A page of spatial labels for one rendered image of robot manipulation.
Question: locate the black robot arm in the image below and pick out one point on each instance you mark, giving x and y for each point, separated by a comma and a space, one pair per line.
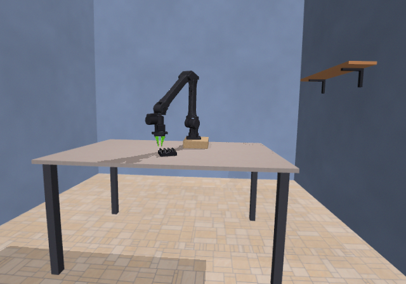
161, 107

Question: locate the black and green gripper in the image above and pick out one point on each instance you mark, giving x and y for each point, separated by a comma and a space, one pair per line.
157, 137

